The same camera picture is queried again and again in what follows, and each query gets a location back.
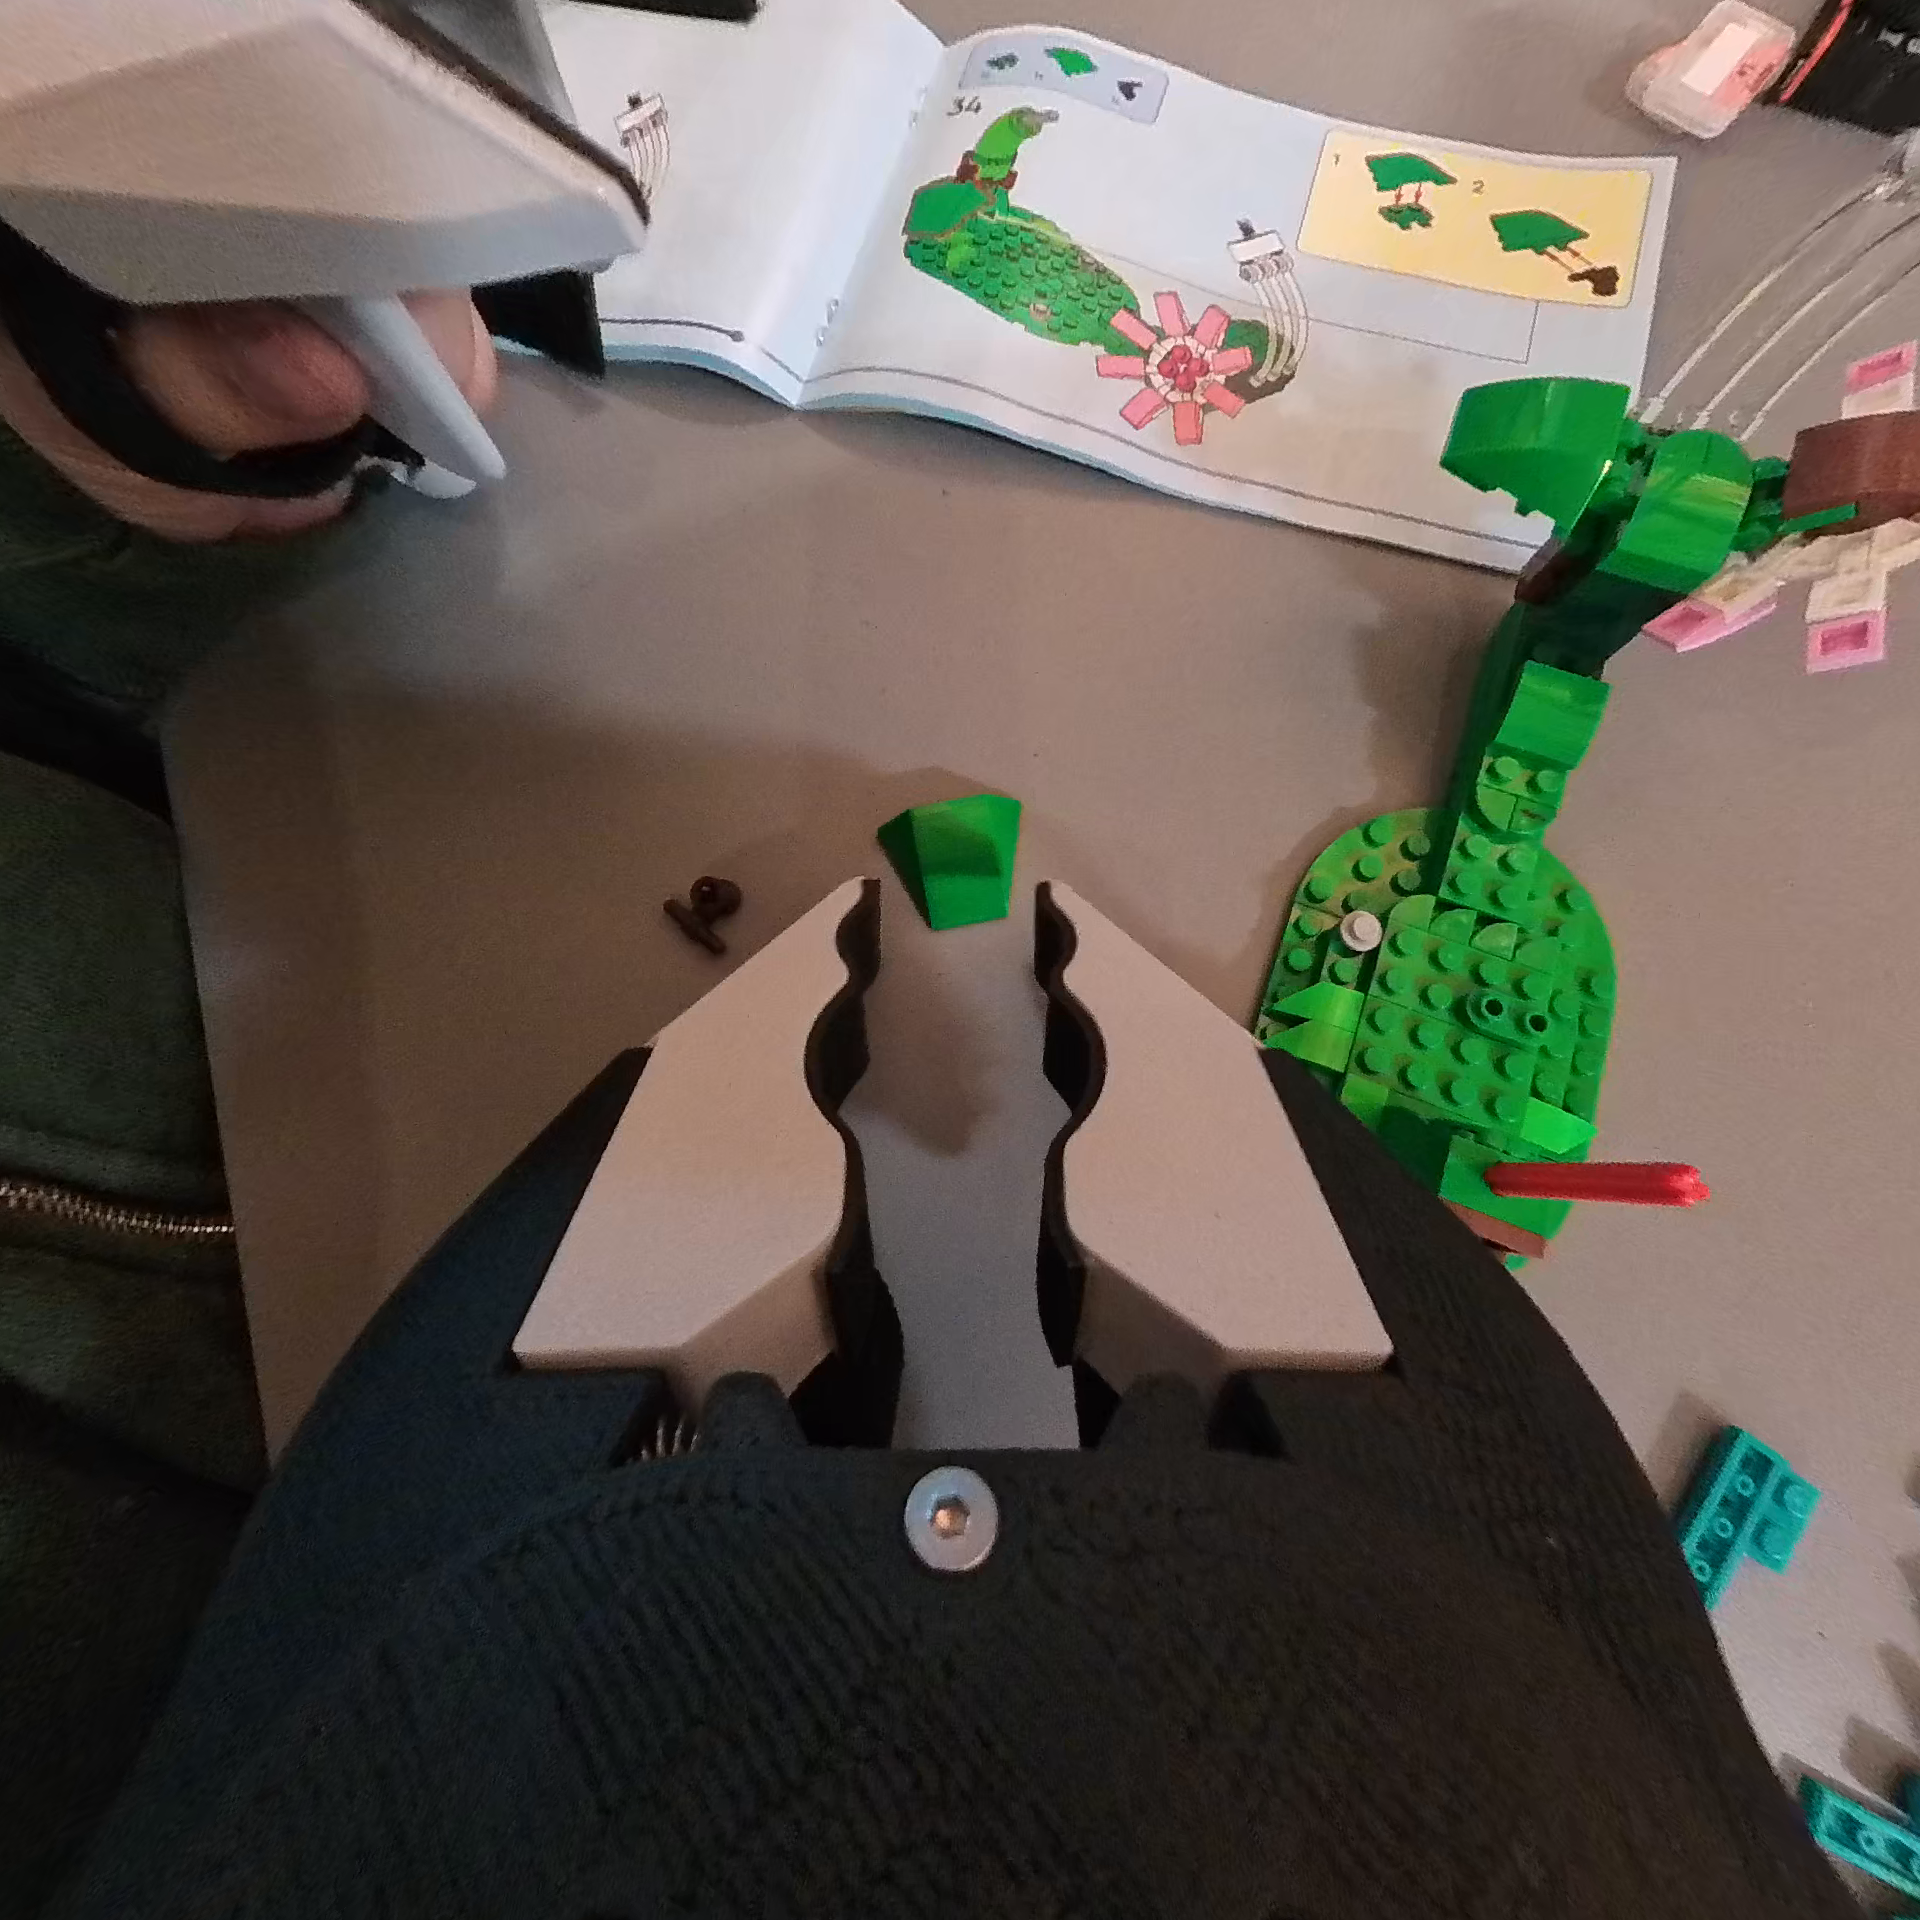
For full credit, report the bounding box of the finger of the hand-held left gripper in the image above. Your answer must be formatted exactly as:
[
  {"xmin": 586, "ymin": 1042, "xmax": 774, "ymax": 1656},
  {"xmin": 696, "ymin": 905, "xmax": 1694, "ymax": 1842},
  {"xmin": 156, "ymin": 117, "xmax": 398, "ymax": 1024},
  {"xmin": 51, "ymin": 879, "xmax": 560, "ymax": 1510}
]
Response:
[{"xmin": 0, "ymin": 0, "xmax": 656, "ymax": 312}]

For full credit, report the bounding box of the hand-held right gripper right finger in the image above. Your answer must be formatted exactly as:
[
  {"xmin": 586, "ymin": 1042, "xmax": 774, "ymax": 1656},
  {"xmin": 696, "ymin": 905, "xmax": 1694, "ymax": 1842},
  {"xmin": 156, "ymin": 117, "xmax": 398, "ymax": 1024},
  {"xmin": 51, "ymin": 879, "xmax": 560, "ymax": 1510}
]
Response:
[{"xmin": 1031, "ymin": 877, "xmax": 1402, "ymax": 1449}]

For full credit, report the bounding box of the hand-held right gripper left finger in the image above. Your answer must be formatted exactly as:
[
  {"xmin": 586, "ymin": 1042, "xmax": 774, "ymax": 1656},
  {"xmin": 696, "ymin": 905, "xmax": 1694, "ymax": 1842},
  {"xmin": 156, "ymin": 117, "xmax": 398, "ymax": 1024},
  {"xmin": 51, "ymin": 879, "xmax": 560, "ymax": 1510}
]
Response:
[{"xmin": 510, "ymin": 877, "xmax": 909, "ymax": 1449}]

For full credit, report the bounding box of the green lego slope brick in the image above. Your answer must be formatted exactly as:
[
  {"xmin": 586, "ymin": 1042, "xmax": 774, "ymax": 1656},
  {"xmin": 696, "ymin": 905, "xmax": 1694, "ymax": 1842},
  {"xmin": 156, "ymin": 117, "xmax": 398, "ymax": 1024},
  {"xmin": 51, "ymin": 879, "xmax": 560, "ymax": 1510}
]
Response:
[{"xmin": 875, "ymin": 794, "xmax": 1026, "ymax": 937}]

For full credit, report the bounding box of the green lego plant model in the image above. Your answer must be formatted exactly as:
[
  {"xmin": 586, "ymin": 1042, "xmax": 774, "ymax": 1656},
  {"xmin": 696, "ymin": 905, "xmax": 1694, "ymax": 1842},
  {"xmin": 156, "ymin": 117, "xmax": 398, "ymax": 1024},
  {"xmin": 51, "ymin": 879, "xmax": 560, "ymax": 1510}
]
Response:
[{"xmin": 1248, "ymin": 375, "xmax": 1862, "ymax": 1274}]

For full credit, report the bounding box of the teal lego brick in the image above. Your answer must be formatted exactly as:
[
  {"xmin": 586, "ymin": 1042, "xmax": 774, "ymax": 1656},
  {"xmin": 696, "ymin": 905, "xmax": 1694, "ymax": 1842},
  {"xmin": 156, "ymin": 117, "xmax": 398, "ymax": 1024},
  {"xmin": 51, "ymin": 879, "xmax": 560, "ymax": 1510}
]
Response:
[
  {"xmin": 1797, "ymin": 1768, "xmax": 1920, "ymax": 1905},
  {"xmin": 1668, "ymin": 1425, "xmax": 1823, "ymax": 1615}
]

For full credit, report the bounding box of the lego instruction booklet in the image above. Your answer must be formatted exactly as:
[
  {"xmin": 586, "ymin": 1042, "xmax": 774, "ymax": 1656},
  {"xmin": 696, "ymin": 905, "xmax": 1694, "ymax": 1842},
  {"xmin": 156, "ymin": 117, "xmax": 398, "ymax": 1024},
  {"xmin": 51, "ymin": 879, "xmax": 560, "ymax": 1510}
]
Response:
[{"xmin": 538, "ymin": 0, "xmax": 1683, "ymax": 577}]

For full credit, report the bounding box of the pink lego flower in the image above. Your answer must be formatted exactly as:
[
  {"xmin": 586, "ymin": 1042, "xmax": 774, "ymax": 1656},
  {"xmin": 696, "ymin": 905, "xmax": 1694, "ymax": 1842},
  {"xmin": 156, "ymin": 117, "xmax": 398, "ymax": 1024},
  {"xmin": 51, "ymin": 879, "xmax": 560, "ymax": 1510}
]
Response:
[{"xmin": 1638, "ymin": 142, "xmax": 1920, "ymax": 682}]

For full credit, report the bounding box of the person's left hand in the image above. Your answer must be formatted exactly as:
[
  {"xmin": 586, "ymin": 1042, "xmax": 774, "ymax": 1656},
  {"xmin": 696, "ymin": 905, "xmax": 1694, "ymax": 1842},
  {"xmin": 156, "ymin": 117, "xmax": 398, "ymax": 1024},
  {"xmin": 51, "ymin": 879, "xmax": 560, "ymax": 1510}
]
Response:
[{"xmin": 0, "ymin": 286, "xmax": 500, "ymax": 544}]

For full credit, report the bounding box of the person's green jacket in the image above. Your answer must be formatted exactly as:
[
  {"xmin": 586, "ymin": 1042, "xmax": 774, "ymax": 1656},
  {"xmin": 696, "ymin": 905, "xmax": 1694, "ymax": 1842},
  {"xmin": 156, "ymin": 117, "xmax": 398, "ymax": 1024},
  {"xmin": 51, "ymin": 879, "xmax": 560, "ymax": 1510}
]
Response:
[{"xmin": 0, "ymin": 736, "xmax": 283, "ymax": 1920}]

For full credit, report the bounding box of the pink white small case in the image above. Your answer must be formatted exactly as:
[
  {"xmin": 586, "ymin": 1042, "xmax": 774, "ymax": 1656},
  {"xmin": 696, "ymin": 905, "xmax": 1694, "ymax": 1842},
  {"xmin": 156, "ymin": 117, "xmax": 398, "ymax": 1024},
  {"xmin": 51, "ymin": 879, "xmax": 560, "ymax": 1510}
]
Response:
[{"xmin": 1622, "ymin": 0, "xmax": 1797, "ymax": 145}]

